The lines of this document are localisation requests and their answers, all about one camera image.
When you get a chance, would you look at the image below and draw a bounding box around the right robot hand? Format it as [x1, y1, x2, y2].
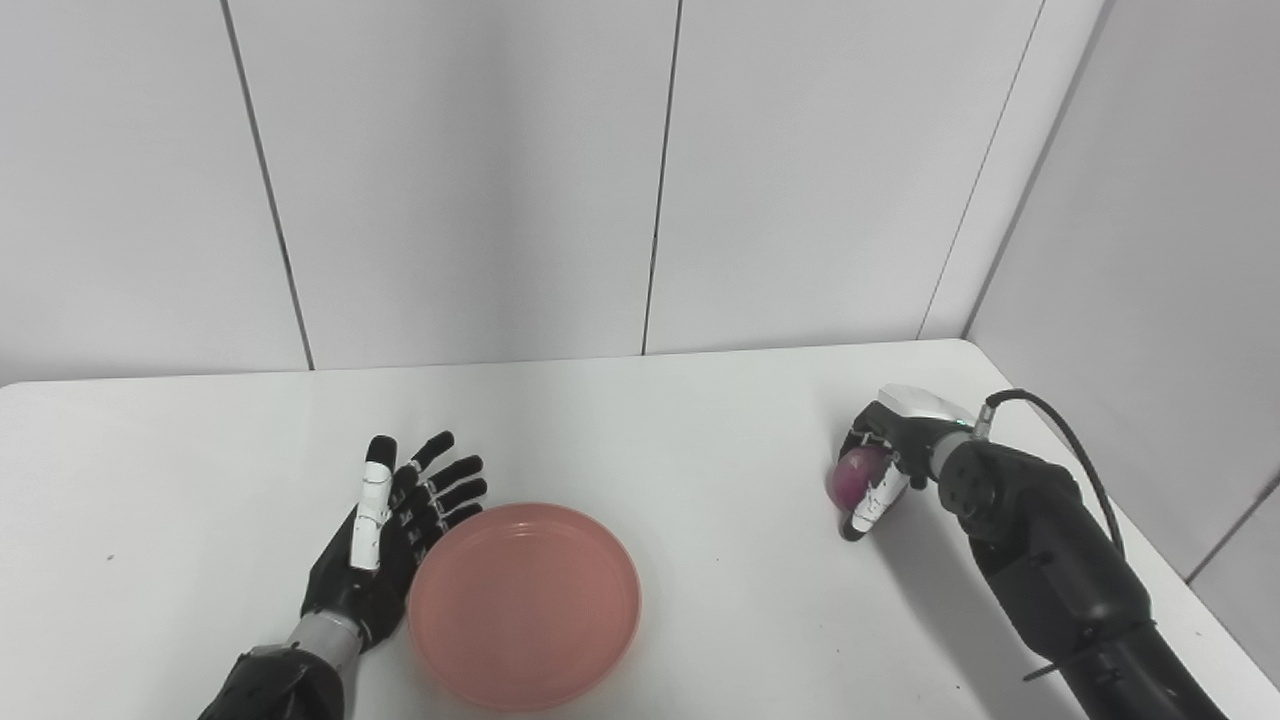
[838, 385, 976, 542]

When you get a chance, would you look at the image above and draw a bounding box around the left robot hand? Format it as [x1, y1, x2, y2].
[300, 431, 489, 653]

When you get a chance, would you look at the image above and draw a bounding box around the purple onion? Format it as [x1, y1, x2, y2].
[828, 446, 891, 509]

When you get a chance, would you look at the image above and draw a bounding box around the pink plate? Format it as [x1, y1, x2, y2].
[407, 502, 643, 713]

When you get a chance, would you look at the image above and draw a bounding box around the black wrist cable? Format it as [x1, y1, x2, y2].
[978, 389, 1127, 561]

